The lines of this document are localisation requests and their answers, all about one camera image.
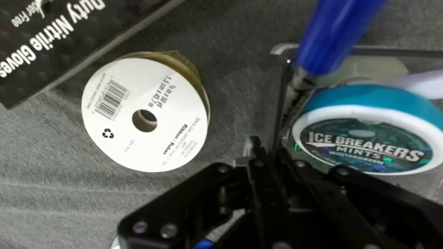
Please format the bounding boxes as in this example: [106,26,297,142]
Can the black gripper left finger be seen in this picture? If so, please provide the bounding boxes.
[114,134,280,249]

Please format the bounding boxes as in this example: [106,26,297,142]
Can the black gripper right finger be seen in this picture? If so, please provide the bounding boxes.
[275,149,443,249]

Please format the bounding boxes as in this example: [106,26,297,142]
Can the black nitrile gloves box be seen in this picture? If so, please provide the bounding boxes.
[0,0,186,111]

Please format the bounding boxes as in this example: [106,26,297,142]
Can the white spool with gold ribbon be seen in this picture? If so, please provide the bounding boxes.
[80,50,213,174]

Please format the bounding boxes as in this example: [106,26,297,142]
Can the Ice Breakers mint tin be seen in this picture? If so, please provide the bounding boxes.
[290,83,443,178]

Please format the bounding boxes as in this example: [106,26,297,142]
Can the grey tablecloth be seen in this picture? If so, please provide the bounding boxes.
[0,0,443,249]

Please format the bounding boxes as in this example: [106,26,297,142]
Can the blue pen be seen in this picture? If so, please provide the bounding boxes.
[286,0,387,93]

